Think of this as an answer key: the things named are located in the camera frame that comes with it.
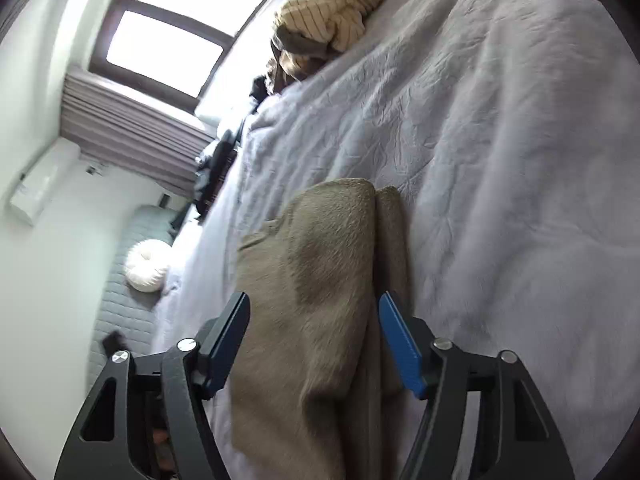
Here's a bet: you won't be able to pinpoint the small black garment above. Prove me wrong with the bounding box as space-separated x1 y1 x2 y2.
249 75 272 108

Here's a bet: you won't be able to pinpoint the grey striped curtain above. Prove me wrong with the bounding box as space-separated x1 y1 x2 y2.
59 64 217 197

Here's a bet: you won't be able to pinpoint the lavender bed blanket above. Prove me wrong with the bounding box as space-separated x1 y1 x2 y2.
149 0 640 480

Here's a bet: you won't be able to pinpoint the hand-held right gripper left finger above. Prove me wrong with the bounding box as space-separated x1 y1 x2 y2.
54 291 251 480

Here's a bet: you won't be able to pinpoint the white round pillow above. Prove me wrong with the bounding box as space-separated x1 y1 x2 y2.
123 239 171 293

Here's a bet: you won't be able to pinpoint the cream striped clothes pile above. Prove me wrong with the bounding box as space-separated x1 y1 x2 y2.
272 0 419 81

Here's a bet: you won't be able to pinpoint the black folded clothes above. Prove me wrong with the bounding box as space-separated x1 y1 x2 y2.
193 127 247 222

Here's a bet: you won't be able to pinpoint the white air conditioner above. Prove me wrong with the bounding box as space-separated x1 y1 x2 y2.
8 139 82 227

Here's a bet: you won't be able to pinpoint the grey quilted headboard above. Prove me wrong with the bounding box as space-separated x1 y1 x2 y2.
86 204 177 378

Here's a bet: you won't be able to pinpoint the brown knit sweater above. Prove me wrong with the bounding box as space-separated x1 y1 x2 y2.
227 178 432 480

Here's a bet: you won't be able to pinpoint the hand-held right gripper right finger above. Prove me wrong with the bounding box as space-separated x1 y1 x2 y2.
378 291 577 480

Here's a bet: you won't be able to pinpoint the window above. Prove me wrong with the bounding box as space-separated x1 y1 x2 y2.
89 0 287 112

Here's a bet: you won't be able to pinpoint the dark brown garment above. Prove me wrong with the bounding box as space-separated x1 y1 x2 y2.
266 47 306 97

